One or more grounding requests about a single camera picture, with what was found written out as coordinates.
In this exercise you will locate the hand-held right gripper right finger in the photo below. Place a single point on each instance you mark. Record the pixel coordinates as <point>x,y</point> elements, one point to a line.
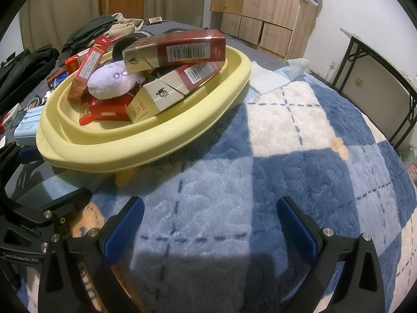
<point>298,231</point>

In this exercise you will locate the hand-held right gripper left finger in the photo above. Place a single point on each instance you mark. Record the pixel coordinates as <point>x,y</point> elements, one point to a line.
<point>125,226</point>

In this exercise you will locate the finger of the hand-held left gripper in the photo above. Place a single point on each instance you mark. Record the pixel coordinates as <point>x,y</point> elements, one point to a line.
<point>27,155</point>
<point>70,202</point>

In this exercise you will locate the yellow oval plastic basin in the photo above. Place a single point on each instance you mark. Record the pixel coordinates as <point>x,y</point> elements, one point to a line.
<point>146,146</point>

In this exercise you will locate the purple plush toy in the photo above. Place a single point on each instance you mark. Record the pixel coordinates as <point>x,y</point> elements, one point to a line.
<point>110,81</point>

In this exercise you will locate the pile of red boxes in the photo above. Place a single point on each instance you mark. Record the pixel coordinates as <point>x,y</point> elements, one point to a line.
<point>189,52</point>

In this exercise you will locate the pale blue box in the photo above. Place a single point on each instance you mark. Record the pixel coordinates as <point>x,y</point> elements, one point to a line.
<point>27,124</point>

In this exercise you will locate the green packet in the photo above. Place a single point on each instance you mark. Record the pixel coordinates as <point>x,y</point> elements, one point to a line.
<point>19,115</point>

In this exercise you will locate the small red and white box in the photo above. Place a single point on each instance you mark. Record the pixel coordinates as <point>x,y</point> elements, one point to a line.
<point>8,117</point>

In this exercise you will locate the dark orange box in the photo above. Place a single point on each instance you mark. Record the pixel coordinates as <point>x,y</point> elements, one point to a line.
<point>53,76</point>

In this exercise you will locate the black garment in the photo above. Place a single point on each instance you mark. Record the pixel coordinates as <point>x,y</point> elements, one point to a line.
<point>22,68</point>

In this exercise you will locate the blue plaid fleece blanket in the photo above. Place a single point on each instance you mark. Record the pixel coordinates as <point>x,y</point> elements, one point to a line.
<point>228,169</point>

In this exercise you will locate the red box white label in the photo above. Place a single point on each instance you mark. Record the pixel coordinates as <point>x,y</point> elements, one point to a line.
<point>73,62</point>

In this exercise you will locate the beige curtain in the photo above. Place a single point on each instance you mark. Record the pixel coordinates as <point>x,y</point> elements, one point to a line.
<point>49,16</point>

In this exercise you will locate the white cloth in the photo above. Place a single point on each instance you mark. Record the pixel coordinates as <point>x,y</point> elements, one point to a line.
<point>268,76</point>

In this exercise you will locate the pile of clothes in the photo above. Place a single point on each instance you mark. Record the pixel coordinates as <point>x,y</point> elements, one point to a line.
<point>128,24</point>

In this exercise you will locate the white sock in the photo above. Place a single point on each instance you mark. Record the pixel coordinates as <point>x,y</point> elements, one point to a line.
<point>296,63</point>

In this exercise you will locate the small brown box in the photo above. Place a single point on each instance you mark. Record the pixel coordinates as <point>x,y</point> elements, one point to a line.
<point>155,20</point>

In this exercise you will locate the black folding table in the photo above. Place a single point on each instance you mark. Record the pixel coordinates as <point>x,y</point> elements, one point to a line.
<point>368,44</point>

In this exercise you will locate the wooden wardrobe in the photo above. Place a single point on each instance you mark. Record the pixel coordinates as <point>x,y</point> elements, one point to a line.
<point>270,6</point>

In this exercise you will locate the wall socket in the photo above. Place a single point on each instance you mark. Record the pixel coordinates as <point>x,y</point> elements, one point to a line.
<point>358,82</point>

